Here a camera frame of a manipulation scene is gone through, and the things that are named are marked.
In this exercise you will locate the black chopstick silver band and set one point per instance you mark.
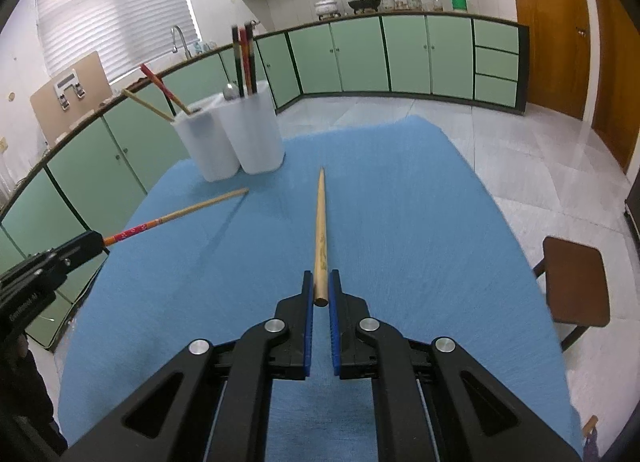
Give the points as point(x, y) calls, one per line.
point(250, 58)

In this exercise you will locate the red orange star chopstick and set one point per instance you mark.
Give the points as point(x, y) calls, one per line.
point(133, 231)

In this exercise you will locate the blue table cloth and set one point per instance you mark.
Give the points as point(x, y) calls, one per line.
point(411, 230)

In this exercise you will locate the kitchen faucet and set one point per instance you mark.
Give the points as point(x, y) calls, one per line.
point(178, 41)

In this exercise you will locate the right white utensil holder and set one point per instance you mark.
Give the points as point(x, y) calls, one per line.
point(252, 129)

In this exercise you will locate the black wok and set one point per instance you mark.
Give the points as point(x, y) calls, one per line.
point(364, 6)

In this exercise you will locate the white utensil holder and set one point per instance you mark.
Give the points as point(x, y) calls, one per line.
point(204, 137)
point(252, 129)

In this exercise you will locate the white cooking pot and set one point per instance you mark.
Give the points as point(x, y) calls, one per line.
point(326, 9)

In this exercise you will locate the wooden chopstick in holder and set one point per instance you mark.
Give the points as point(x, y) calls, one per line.
point(138, 100)

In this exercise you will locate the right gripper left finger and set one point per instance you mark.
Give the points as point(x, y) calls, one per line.
point(210, 402)

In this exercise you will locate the red patterned chopstick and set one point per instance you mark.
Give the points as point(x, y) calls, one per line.
point(159, 84)

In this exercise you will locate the brown wooden stool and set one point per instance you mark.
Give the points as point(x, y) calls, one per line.
point(576, 286)

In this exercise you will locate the green lower kitchen cabinets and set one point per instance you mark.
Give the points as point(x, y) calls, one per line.
point(102, 172)

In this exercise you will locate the brown cardboard board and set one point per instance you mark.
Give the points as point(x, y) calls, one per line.
point(62, 103)

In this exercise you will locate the red chopstick in holder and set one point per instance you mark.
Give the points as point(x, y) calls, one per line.
point(245, 61)

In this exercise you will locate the plain wooden chopstick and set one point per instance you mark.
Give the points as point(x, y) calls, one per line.
point(321, 265)

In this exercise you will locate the black chopstick gold band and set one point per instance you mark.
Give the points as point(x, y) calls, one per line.
point(237, 54)

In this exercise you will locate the metal spoon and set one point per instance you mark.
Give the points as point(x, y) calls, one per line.
point(231, 92)

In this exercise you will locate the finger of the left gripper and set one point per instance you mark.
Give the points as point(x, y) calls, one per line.
point(65, 254)

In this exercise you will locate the window blinds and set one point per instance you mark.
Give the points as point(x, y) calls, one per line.
point(124, 33)

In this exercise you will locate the left white utensil holder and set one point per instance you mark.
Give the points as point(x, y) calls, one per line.
point(204, 137)

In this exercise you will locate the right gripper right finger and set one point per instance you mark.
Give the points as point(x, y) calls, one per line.
point(433, 401)

